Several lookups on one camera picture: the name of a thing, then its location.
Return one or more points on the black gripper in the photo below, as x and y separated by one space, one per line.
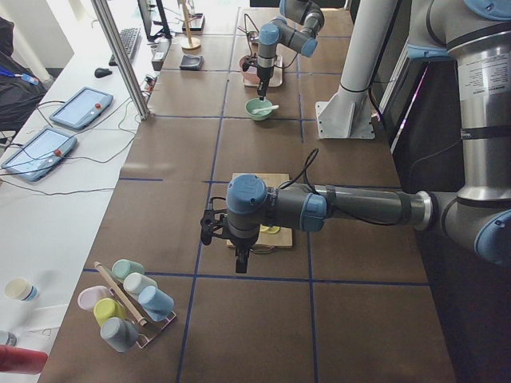
241 244
263 76

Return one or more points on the white plastic spoon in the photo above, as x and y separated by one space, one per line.
265 109

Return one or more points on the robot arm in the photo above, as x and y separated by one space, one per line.
296 28
461 191

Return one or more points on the green ceramic bowl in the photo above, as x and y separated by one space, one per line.
256 103

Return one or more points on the pink bowl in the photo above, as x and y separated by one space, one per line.
249 70

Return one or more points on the cream plastic tray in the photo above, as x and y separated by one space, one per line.
277 79

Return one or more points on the bamboo cutting board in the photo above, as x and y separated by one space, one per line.
284 238

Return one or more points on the folded grey cloth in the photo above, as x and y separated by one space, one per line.
191 62

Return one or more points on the wooden mug tree stand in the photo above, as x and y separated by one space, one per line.
189 43

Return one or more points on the black metal tray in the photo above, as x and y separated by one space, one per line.
196 22

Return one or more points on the blue cup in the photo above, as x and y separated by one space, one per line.
157 304

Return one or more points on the white cup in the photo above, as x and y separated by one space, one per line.
135 282

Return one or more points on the black power strip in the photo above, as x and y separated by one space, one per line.
159 52

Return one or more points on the green cup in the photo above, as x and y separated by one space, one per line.
122 268

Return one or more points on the black monitor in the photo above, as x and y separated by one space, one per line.
154 19

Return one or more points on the black keyboard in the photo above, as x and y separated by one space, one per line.
130 39

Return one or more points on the grey cup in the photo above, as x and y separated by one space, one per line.
119 333

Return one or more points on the yellow cup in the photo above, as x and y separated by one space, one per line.
107 308

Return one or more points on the pink cup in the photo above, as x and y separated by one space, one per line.
89 297

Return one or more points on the black computer mouse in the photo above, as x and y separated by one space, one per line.
102 72

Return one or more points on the far blue teach pendant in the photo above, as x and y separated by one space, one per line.
82 108

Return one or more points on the blue teach pendant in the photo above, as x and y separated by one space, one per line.
40 155
82 108

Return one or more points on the near blue teach pendant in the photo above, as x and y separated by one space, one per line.
40 155

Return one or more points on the paper cup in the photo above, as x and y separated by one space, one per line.
20 289

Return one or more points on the red bottle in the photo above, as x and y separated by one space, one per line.
24 361

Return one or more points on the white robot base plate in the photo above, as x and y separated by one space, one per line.
345 116

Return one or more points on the white wire cup rack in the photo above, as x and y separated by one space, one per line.
147 328

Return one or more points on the aluminium frame post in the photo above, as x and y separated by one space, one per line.
112 35

